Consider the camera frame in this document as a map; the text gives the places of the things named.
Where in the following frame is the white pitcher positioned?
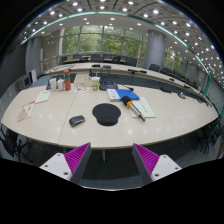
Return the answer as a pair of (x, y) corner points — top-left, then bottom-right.
(47, 78), (57, 90)

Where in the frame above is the small black device right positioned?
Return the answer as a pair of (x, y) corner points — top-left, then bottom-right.
(178, 92), (186, 99)

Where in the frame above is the pale green paper sheet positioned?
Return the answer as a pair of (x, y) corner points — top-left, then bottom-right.
(133, 97), (155, 118)

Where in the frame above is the white book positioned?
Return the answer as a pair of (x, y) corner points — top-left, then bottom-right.
(107, 89), (120, 101)

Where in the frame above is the white green paper cup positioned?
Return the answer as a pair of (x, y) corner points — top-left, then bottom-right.
(91, 77), (100, 90)

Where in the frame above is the black orange handled tool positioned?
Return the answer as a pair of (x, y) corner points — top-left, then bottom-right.
(121, 96), (146, 121)

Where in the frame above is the pale green notepad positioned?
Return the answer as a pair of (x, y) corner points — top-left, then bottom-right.
(35, 91), (51, 103)

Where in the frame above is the black computer mouse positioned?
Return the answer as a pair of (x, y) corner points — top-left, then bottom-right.
(69, 115), (85, 127)

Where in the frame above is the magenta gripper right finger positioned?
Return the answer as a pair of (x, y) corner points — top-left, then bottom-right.
(132, 144), (181, 185)

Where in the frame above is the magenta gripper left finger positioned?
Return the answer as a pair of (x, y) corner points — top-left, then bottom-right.
(40, 143), (91, 184)

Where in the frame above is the orange tall bottle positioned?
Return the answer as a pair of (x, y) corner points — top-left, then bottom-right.
(64, 70), (71, 91)

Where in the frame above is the black round mouse pad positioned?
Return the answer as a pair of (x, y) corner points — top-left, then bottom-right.
(92, 103), (121, 126)

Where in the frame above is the black conference phone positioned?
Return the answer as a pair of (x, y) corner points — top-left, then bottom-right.
(99, 81), (118, 91)

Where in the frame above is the colourful printed flyer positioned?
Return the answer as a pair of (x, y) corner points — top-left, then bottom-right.
(70, 87), (90, 92)

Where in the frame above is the red printed leaflet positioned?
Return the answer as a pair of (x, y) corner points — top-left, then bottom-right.
(17, 101), (35, 121)

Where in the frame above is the black office chair left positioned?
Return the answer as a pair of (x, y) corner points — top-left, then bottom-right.
(0, 127), (32, 163)

